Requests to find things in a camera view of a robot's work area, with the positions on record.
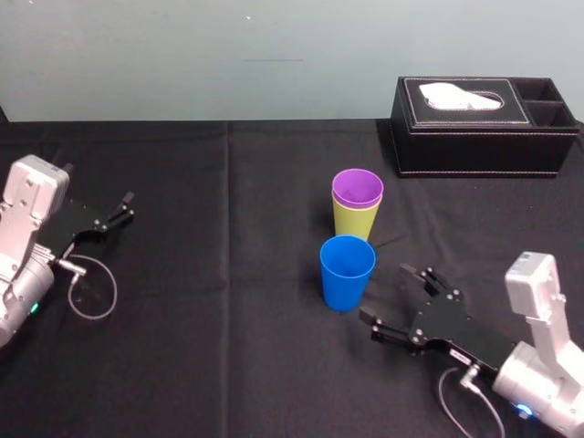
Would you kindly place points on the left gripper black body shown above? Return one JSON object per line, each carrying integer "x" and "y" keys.
{"x": 68, "y": 226}

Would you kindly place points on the white tissue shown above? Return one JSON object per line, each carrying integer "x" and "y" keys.
{"x": 451, "y": 98}

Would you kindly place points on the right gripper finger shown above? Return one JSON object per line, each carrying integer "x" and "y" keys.
{"x": 426, "y": 279}
{"x": 388, "y": 329}

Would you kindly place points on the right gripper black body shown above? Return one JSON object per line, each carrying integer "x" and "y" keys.
{"x": 456, "y": 328}

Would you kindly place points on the blue plastic cup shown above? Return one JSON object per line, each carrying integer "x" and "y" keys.
{"x": 342, "y": 287}

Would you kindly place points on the black leather tissue box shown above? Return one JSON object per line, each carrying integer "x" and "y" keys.
{"x": 474, "y": 148}

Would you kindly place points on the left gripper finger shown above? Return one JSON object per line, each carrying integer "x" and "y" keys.
{"x": 124, "y": 204}
{"x": 116, "y": 221}

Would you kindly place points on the black table cloth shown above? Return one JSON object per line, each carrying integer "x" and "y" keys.
{"x": 191, "y": 365}

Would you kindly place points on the yellow-green plastic cup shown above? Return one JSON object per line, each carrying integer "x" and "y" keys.
{"x": 353, "y": 223}

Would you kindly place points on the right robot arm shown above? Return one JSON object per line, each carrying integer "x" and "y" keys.
{"x": 543, "y": 365}

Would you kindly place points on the purple plastic cup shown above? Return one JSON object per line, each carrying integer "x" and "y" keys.
{"x": 353, "y": 189}

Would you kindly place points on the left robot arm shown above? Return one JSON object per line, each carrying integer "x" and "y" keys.
{"x": 23, "y": 228}

